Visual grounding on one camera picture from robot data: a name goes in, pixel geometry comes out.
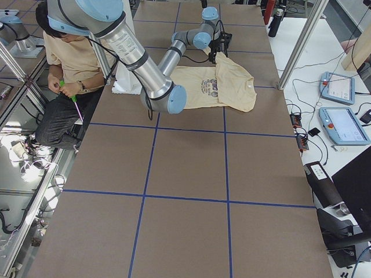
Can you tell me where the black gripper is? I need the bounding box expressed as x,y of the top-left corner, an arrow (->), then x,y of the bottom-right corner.
208,40 -> 222,64

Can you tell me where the cream long-sleeve printed shirt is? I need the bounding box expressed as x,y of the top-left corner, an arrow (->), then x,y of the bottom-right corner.
170,53 -> 257,112

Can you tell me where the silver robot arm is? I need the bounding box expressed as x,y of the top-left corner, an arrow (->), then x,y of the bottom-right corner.
47,1 -> 220,114

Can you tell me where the black water bottle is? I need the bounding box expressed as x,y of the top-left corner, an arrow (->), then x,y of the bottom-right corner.
268,8 -> 285,38

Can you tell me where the red bottle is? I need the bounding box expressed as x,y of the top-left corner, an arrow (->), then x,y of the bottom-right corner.
263,0 -> 276,25

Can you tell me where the black orange electronics module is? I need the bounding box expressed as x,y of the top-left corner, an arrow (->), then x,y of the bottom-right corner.
289,113 -> 309,153

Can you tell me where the far blue teach pendant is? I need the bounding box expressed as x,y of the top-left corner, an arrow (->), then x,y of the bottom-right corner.
319,71 -> 355,105

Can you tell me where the blue teach pendant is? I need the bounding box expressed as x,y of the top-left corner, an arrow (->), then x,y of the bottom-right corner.
319,107 -> 370,146
319,71 -> 355,105

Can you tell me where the seated person in beige shirt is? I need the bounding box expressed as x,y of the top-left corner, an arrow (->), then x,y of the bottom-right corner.
35,1 -> 105,151

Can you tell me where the near blue teach pendant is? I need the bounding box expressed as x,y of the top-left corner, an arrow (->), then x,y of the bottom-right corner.
319,107 -> 370,146

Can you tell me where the black box with label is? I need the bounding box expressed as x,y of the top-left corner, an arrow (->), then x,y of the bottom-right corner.
304,162 -> 343,207

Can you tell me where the black monitor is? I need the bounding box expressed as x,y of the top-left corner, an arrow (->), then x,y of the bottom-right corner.
332,148 -> 371,231

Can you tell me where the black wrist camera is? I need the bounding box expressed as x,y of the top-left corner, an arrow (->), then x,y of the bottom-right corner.
219,31 -> 232,50

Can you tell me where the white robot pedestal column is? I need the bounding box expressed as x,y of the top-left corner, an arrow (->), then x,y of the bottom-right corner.
112,0 -> 142,95

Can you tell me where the aluminium frame post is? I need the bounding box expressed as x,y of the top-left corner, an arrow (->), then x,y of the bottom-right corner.
277,0 -> 329,90

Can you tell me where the green handled screwdriver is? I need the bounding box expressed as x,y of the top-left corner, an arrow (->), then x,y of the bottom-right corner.
59,80 -> 83,125

